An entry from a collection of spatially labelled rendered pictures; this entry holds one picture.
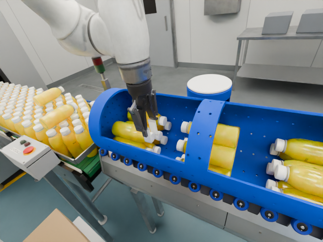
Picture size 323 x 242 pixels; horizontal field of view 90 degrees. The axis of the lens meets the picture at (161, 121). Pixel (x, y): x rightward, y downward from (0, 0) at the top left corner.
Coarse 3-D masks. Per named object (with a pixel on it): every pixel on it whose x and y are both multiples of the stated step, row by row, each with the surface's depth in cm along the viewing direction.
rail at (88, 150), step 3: (93, 144) 80; (87, 147) 78; (90, 147) 79; (93, 147) 80; (87, 150) 78; (90, 150) 79; (81, 153) 76; (84, 153) 76; (87, 153) 78; (78, 156) 74; (81, 156) 75; (84, 156) 76; (75, 159) 73; (78, 159) 74; (81, 159) 75; (78, 162) 74
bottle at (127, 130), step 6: (114, 126) 65; (120, 126) 64; (126, 126) 63; (132, 126) 62; (114, 132) 65; (120, 132) 63; (126, 132) 62; (132, 132) 61; (138, 132) 60; (126, 138) 63; (132, 138) 61; (138, 138) 60
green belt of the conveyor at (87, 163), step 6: (96, 156) 84; (66, 162) 83; (84, 162) 82; (90, 162) 81; (96, 162) 81; (78, 168) 79; (84, 168) 78; (90, 168) 79; (96, 168) 81; (84, 174) 82; (90, 174) 79
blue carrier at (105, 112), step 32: (128, 96) 79; (160, 96) 66; (96, 128) 60; (192, 128) 44; (256, 128) 59; (288, 128) 53; (320, 128) 49; (160, 160) 50; (192, 160) 44; (256, 160) 60; (224, 192) 46; (256, 192) 38; (320, 224) 35
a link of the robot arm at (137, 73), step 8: (120, 64) 41; (128, 64) 40; (136, 64) 40; (144, 64) 41; (120, 72) 43; (128, 72) 41; (136, 72) 41; (144, 72) 42; (128, 80) 43; (136, 80) 42; (144, 80) 43
